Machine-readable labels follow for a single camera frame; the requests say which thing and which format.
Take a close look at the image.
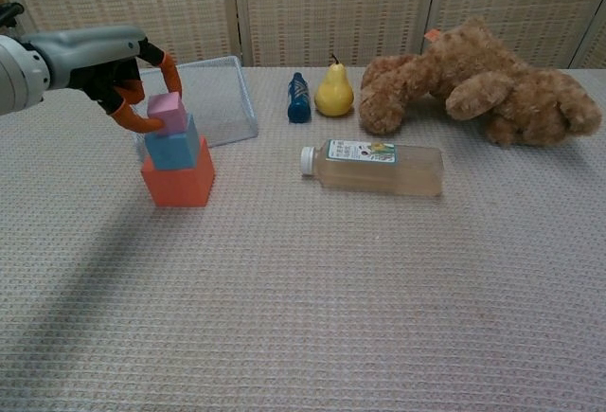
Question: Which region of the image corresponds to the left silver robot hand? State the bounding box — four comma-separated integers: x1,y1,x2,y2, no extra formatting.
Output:
21,26,185,134

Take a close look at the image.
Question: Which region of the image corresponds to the pink foam cube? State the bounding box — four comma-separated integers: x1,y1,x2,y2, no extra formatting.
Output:
146,91,187,137

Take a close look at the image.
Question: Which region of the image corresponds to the blue foam cube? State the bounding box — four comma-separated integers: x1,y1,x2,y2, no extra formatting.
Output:
144,113,201,170

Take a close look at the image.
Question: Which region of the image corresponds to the orange foam cube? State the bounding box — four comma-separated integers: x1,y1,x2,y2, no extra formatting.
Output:
140,135,217,208

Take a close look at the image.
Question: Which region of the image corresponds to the small blue bottle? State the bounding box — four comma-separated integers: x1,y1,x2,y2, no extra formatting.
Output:
286,71,313,125

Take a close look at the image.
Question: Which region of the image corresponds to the yellow toy pear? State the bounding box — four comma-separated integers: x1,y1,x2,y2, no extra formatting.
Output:
313,53,355,117

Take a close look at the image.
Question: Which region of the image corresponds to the clear juice bottle white cap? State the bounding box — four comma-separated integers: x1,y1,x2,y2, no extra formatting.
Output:
299,138,445,198

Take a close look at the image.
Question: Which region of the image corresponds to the beige woven tablecloth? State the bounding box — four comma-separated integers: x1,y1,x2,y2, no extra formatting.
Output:
0,64,606,412

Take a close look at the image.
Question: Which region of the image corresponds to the brown teddy bear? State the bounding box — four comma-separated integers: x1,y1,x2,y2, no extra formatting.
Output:
358,16,603,148

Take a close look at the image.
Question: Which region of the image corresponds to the wire mesh tray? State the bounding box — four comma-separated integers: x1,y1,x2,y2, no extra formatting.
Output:
132,55,260,152

